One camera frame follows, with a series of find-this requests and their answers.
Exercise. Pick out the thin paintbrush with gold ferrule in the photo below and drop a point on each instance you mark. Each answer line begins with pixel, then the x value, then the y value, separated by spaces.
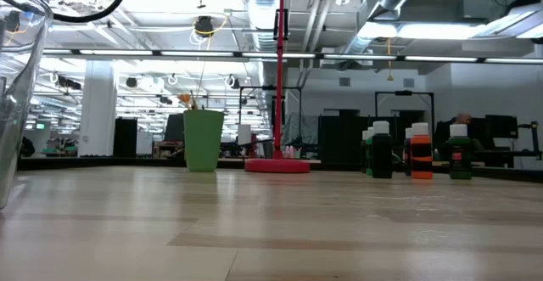
pixel 193 102

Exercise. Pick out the wide orange bristle paintbrush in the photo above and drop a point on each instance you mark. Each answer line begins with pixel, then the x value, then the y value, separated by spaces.
pixel 184 98

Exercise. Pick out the small bright green paint bottle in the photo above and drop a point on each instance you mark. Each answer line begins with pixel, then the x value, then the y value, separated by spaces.
pixel 369 158

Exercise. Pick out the black paint bottle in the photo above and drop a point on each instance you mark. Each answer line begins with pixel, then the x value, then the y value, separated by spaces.
pixel 382 158

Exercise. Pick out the orange paint bottle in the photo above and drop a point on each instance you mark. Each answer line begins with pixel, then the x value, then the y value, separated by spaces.
pixel 421 145

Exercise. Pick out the dark green paint bottle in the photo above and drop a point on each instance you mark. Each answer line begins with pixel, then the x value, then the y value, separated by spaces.
pixel 459 162

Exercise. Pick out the grey cover sheet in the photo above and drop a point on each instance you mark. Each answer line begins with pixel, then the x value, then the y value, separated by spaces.
pixel 301 130

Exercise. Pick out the red desk lamp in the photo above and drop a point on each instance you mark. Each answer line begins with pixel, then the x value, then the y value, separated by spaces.
pixel 278 166

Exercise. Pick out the black partition panel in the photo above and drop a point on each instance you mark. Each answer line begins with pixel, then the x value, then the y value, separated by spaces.
pixel 339 145

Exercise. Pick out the green plastic cup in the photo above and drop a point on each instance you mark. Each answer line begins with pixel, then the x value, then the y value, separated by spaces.
pixel 203 145

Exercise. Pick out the black background monitor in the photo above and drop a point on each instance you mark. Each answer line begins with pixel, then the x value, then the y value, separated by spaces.
pixel 174 128

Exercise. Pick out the long linear ceiling light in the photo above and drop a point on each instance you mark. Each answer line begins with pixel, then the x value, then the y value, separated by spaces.
pixel 195 53

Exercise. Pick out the black cabinet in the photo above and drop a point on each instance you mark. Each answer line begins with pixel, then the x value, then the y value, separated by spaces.
pixel 125 138

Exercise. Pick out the white building column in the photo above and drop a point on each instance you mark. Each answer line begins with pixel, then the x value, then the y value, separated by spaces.
pixel 97 111

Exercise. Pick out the person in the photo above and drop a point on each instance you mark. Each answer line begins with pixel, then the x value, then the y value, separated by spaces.
pixel 462 119

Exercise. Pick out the black desk monitor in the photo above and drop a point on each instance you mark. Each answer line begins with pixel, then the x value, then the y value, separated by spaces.
pixel 502 126

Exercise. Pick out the clear plastic bin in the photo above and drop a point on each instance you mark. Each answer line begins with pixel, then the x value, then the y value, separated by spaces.
pixel 25 102

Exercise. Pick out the black hanging ceiling camera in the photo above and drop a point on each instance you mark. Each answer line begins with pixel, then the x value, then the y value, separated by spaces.
pixel 204 26

